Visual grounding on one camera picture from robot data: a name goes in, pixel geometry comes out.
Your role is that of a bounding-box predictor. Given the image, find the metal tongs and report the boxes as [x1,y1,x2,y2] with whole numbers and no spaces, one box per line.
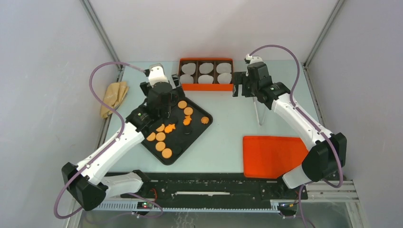
[253,97,267,126]

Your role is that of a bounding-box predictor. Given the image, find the orange cookie box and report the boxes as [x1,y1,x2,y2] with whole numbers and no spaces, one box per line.
[179,57,234,91]

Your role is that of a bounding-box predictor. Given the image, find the black cookie tray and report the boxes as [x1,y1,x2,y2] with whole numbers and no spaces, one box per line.
[141,97,213,165]

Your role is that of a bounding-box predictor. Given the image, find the black sandwich cookie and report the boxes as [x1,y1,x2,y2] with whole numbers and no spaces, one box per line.
[183,125,192,135]
[172,145,182,155]

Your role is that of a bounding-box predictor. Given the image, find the round orange cookie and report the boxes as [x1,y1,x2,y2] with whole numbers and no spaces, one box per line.
[184,107,193,116]
[146,132,156,142]
[162,148,173,159]
[156,124,165,132]
[155,142,166,152]
[177,100,187,109]
[155,132,166,142]

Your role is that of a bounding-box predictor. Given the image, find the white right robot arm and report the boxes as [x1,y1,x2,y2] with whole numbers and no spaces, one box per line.
[233,62,347,199]

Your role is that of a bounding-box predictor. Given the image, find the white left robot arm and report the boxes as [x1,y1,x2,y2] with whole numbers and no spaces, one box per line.
[61,75,184,211]

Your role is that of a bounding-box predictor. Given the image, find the white paper cup liner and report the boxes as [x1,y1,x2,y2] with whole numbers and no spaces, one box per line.
[181,63,196,75]
[217,73,232,84]
[199,63,214,75]
[180,74,194,84]
[198,75,214,84]
[216,63,232,74]

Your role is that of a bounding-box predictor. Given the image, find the star orange cookie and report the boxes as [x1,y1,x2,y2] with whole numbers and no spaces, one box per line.
[164,123,176,134]

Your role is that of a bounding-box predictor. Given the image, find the yellow cloth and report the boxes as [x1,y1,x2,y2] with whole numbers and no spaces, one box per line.
[103,81,129,109]

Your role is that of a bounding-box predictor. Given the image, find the small flower orange cookie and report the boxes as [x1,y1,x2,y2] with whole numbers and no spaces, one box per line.
[201,116,210,124]

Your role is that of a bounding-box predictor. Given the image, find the orange box lid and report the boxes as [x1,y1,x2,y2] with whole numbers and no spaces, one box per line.
[242,136,308,179]

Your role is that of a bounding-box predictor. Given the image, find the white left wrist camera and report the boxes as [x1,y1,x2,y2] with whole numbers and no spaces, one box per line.
[148,63,169,87]

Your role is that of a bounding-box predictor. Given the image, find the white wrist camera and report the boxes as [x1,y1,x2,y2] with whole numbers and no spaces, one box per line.
[244,54,263,65]
[148,63,169,87]

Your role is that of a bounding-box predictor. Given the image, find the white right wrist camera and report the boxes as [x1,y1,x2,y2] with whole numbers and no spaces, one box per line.
[244,54,263,65]

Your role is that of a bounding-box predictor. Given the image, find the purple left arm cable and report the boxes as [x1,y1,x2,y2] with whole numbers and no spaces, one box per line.
[53,61,164,219]

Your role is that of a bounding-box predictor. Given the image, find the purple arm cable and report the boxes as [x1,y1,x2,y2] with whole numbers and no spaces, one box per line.
[249,44,345,228]
[53,61,164,219]

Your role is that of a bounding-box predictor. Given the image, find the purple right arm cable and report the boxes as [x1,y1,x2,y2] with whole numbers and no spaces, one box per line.
[249,44,345,228]

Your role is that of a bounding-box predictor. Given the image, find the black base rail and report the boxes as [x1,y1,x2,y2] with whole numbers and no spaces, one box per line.
[104,171,303,211]

